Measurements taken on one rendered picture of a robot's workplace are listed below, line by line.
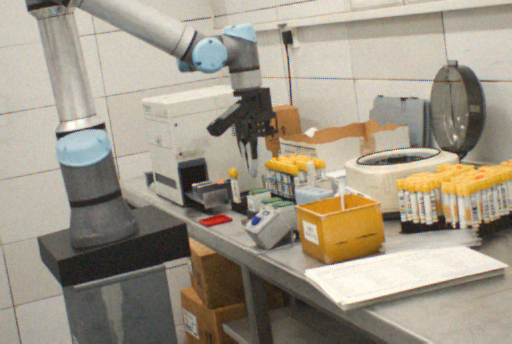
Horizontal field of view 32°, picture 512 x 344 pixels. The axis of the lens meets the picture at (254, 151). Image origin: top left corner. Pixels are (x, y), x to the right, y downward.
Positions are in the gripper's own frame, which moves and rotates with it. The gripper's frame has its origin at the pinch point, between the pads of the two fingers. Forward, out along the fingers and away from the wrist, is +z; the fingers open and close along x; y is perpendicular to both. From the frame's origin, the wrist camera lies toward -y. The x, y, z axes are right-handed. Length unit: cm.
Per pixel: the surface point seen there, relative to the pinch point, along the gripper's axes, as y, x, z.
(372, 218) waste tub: 4.7, -46.0, 5.6
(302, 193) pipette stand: 2.6, -21.0, 3.1
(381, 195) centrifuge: 20.1, -25.2, 6.7
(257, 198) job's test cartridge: 0.0, -2.0, 6.0
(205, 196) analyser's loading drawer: -4.4, 21.5, 7.5
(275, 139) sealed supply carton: 42, 73, 4
